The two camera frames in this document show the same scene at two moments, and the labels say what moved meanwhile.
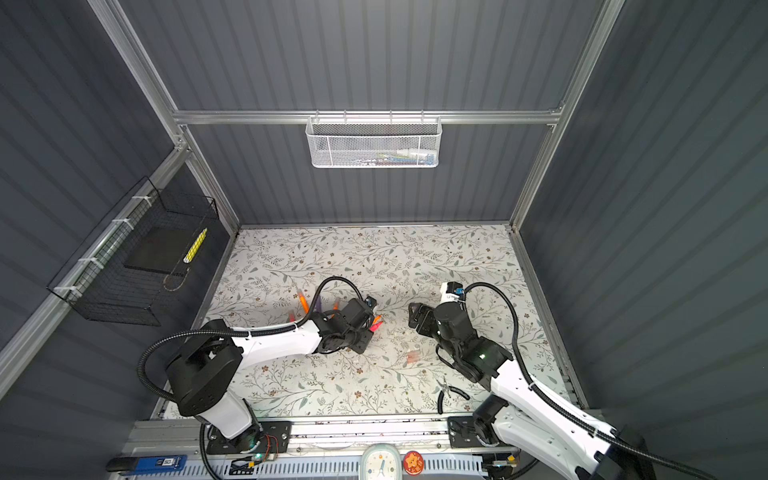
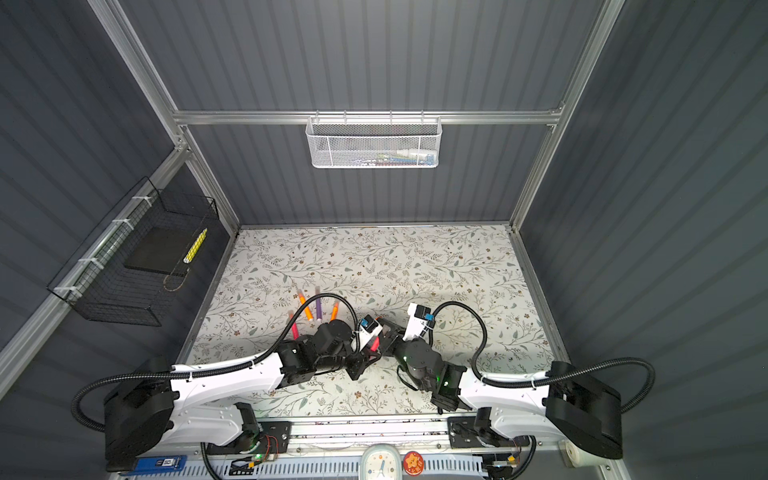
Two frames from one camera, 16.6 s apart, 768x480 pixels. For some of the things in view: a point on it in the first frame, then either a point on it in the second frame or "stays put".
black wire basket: x=131 y=273 stays put
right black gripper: x=430 y=315 → x=390 y=342
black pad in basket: x=163 y=249 stays put
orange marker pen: x=304 y=302 stays put
